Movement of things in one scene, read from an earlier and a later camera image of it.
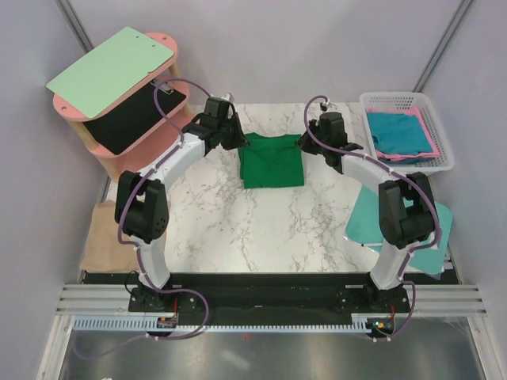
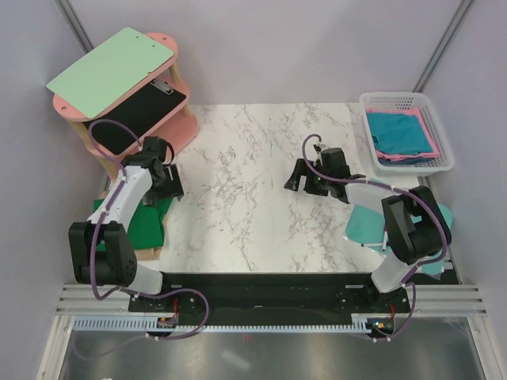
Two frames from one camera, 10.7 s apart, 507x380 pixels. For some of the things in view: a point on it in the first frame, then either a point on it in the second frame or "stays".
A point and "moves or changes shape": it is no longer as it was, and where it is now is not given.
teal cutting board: x=364 y=226 stays
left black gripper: x=240 y=140 to x=173 y=188
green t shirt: x=271 y=161 moves or changes shape
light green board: x=123 y=61 stays
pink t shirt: x=409 y=110 stays
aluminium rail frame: x=442 y=300 stays
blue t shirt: x=398 y=134 stays
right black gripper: x=304 y=142 to x=303 y=169
